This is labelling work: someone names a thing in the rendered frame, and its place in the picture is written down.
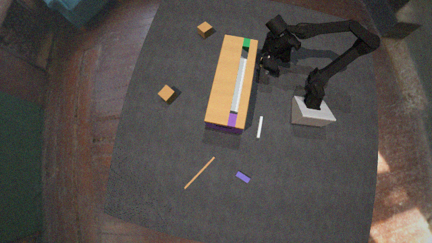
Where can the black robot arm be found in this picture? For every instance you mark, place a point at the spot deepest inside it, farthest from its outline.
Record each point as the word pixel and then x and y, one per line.
pixel 367 42

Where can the small purple block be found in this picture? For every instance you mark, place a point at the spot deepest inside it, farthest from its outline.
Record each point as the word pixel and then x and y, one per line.
pixel 242 177

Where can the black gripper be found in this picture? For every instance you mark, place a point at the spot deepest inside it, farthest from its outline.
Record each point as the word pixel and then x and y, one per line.
pixel 271 45

